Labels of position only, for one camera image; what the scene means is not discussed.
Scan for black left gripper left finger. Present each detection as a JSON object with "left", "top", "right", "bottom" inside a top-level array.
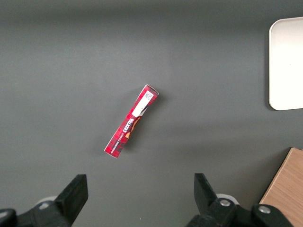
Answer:
[{"left": 0, "top": 174, "right": 89, "bottom": 227}]

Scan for oak wooden drawer cabinet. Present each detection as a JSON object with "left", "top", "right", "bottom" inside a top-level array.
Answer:
[{"left": 259, "top": 147, "right": 303, "bottom": 227}]

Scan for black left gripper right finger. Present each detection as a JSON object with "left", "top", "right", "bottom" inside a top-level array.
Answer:
[{"left": 186, "top": 173, "right": 295, "bottom": 227}]

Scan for cream rectangular tray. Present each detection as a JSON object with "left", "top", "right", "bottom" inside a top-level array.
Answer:
[{"left": 268, "top": 17, "right": 303, "bottom": 111}]

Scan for red tartan shortbread box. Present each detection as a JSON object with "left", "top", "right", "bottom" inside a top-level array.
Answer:
[{"left": 104, "top": 84, "right": 160, "bottom": 159}]

